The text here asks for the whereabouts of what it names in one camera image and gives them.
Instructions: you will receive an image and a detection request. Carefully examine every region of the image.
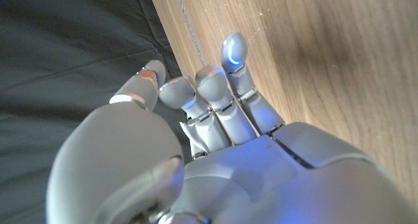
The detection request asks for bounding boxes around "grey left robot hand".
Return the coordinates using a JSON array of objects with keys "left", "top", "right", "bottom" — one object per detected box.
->
[{"left": 45, "top": 32, "right": 418, "bottom": 224}]

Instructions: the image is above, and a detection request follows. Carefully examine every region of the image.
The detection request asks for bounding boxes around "black backdrop curtain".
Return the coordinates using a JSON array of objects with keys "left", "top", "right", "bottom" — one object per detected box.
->
[{"left": 0, "top": 0, "right": 193, "bottom": 224}]

